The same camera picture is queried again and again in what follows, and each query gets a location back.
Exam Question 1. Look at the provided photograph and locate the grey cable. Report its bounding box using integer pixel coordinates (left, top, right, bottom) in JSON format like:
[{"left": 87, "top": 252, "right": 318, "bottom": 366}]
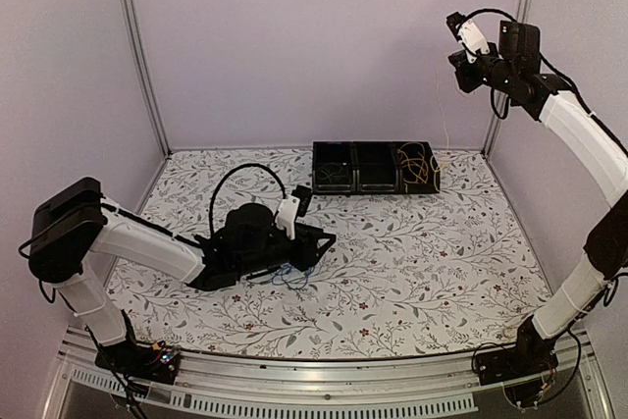
[{"left": 316, "top": 163, "right": 352, "bottom": 184}]

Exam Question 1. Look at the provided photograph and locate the black bin middle compartment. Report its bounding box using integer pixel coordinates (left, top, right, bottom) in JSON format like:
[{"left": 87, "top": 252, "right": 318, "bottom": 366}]
[{"left": 355, "top": 141, "right": 398, "bottom": 194}]

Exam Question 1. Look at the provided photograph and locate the blue cable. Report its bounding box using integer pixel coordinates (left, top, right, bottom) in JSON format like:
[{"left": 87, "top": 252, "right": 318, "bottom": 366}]
[{"left": 267, "top": 264, "right": 318, "bottom": 290}]

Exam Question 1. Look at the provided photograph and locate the aluminium front rail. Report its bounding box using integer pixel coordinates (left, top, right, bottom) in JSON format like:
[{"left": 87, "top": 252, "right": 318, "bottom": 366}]
[{"left": 43, "top": 329, "right": 617, "bottom": 418}]

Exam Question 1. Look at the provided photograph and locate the right aluminium frame post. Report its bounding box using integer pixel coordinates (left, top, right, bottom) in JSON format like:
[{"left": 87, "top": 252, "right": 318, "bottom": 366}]
[{"left": 480, "top": 0, "right": 541, "bottom": 155}]

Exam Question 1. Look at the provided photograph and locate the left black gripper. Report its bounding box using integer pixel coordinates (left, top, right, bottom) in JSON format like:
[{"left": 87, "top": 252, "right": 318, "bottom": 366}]
[{"left": 235, "top": 224, "right": 336, "bottom": 279}]

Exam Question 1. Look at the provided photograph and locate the left aluminium frame post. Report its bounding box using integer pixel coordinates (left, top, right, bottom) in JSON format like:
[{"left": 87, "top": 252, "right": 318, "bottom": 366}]
[{"left": 110, "top": 0, "right": 173, "bottom": 158}]

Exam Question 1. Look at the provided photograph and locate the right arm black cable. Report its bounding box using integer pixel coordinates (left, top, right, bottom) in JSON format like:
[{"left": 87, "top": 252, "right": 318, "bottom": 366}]
[{"left": 534, "top": 271, "right": 624, "bottom": 403}]

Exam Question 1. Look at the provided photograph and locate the aluminium frame post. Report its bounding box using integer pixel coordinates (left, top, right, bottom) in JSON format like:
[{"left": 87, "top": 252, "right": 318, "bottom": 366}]
[
  {"left": 480, "top": 0, "right": 541, "bottom": 155},
  {"left": 110, "top": 0, "right": 173, "bottom": 158}
]

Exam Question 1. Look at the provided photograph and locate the floral patterned table cloth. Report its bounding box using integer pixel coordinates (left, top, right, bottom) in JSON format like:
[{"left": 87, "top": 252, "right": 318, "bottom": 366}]
[{"left": 107, "top": 151, "right": 550, "bottom": 359}]

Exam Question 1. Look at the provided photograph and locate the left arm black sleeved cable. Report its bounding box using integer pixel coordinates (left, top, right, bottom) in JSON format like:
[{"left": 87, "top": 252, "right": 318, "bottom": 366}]
[{"left": 208, "top": 162, "right": 287, "bottom": 234}]

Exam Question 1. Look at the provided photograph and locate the left arm base electronics board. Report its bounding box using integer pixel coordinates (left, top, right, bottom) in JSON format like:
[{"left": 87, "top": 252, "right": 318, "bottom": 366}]
[{"left": 95, "top": 340, "right": 182, "bottom": 385}]

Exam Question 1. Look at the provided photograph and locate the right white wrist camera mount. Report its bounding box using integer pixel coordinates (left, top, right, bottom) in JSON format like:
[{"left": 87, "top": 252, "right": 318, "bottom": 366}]
[{"left": 454, "top": 20, "right": 491, "bottom": 64}]

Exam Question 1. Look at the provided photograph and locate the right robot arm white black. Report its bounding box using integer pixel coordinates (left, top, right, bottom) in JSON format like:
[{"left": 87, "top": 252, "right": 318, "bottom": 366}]
[{"left": 490, "top": 48, "right": 627, "bottom": 288}]

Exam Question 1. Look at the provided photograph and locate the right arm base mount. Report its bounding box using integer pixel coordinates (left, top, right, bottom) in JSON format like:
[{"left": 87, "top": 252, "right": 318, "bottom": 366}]
[{"left": 471, "top": 334, "right": 558, "bottom": 408}]

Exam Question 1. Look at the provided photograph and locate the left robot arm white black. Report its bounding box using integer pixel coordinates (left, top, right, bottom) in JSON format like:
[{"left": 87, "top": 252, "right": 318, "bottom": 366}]
[{"left": 18, "top": 178, "right": 337, "bottom": 374}]

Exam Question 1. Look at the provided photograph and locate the black bin left compartment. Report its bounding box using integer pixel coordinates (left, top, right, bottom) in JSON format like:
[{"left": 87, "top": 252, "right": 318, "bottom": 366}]
[{"left": 312, "top": 141, "right": 356, "bottom": 195}]

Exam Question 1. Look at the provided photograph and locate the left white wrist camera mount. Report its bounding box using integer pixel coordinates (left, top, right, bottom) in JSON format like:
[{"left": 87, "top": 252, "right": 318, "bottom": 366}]
[{"left": 275, "top": 196, "right": 300, "bottom": 240}]

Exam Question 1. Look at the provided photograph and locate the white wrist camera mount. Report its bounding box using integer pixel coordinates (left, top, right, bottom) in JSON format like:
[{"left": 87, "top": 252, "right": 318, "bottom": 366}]
[
  {"left": 275, "top": 196, "right": 300, "bottom": 240},
  {"left": 454, "top": 20, "right": 491, "bottom": 64}
]

